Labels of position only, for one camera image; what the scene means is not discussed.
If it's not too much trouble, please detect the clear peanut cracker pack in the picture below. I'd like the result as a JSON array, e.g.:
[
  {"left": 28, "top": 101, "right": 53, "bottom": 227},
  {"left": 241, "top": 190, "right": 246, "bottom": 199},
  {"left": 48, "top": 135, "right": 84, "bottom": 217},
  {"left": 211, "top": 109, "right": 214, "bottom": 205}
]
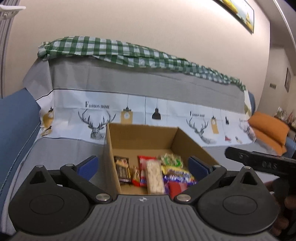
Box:
[{"left": 145, "top": 160, "right": 165, "bottom": 195}]

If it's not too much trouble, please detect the blue sofa armrest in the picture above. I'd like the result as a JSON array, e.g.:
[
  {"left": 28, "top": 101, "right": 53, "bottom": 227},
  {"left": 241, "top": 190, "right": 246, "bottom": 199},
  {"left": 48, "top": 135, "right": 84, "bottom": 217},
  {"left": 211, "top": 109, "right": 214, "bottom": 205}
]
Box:
[{"left": 0, "top": 87, "right": 42, "bottom": 209}]

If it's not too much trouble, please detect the dark brown chocolate bar pack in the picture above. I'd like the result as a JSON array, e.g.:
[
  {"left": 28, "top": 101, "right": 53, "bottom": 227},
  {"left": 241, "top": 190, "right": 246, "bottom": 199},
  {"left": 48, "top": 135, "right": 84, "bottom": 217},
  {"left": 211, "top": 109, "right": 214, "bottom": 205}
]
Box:
[{"left": 114, "top": 156, "right": 132, "bottom": 183}]

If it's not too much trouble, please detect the red snack box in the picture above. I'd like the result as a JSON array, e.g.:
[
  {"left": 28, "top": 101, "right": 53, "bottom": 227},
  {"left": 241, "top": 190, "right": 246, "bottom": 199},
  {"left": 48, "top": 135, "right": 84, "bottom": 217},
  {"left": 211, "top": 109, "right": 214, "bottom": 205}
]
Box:
[{"left": 137, "top": 156, "right": 157, "bottom": 187}]

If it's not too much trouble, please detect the green checkered cloth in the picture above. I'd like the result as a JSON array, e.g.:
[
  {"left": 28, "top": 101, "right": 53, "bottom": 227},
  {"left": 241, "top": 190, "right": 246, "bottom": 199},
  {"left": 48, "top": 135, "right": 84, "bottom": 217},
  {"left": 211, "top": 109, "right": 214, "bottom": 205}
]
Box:
[{"left": 38, "top": 36, "right": 246, "bottom": 91}]

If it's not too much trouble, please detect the white curtain rail bracket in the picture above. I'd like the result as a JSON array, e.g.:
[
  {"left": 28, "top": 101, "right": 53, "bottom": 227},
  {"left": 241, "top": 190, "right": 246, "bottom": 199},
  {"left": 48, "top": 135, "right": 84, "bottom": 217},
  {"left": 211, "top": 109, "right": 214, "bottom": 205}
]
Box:
[{"left": 0, "top": 4, "right": 26, "bottom": 21}]

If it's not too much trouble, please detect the purple white snack wrapper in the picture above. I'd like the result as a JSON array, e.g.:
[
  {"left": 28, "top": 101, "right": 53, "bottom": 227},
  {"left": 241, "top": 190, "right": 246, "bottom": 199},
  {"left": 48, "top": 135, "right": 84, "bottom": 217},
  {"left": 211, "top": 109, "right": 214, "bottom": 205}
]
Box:
[{"left": 163, "top": 174, "right": 198, "bottom": 186}]

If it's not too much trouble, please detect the operator right hand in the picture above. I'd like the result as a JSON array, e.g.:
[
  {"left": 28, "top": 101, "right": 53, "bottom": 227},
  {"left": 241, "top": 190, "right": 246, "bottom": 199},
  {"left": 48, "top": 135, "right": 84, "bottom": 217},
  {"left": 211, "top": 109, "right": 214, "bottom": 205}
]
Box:
[{"left": 265, "top": 178, "right": 295, "bottom": 240}]

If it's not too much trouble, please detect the framed yellow wall picture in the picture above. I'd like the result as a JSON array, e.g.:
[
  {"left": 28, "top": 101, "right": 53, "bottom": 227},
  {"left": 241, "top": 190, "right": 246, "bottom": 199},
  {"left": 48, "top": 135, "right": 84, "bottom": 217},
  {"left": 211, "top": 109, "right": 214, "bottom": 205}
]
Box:
[{"left": 215, "top": 0, "right": 254, "bottom": 34}]

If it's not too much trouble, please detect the orange fried snack bag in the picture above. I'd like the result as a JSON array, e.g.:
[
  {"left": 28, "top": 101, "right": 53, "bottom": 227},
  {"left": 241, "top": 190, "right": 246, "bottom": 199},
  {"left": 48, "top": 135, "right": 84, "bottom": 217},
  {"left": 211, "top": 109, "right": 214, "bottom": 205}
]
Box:
[{"left": 132, "top": 166, "right": 140, "bottom": 187}]

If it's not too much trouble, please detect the cluttered side table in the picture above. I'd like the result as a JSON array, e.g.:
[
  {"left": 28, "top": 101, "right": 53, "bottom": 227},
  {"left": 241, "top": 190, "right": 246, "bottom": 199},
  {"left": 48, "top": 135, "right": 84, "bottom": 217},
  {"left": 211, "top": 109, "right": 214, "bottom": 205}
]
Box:
[{"left": 274, "top": 107, "right": 295, "bottom": 130}]

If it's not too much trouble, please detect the gold snack bar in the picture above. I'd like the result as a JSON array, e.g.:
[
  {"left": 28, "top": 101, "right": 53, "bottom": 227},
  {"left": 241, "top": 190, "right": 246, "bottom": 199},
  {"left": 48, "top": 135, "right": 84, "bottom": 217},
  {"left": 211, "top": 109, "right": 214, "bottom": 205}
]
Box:
[{"left": 161, "top": 165, "right": 191, "bottom": 177}]

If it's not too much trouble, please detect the grey printed sofa cover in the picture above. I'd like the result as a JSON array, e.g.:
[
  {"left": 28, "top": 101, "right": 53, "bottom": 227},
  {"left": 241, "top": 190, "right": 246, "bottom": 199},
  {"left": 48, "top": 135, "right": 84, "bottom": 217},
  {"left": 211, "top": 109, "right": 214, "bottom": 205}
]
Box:
[{"left": 1, "top": 57, "right": 275, "bottom": 235}]

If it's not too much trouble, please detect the small framed wall picture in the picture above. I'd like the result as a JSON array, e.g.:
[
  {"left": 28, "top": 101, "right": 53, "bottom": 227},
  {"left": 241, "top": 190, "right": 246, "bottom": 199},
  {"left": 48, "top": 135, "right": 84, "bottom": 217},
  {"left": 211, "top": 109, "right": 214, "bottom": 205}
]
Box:
[{"left": 285, "top": 68, "right": 292, "bottom": 92}]

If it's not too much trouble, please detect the round peanut pack green label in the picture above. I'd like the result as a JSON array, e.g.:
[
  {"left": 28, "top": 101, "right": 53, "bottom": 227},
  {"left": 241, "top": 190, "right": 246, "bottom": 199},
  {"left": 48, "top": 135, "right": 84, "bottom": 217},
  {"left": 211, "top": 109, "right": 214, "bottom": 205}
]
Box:
[{"left": 159, "top": 153, "right": 183, "bottom": 168}]

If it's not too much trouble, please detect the brown cardboard box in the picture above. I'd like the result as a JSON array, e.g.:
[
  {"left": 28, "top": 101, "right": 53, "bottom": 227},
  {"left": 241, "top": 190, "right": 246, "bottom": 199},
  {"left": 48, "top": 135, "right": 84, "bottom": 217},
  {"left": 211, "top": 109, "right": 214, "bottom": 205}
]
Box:
[{"left": 102, "top": 123, "right": 218, "bottom": 198}]

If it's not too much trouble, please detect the orange cushion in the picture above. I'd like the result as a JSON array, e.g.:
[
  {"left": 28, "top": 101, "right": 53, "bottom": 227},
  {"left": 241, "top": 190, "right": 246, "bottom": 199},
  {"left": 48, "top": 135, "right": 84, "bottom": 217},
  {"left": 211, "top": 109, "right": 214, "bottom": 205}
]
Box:
[{"left": 248, "top": 111, "right": 290, "bottom": 156}]

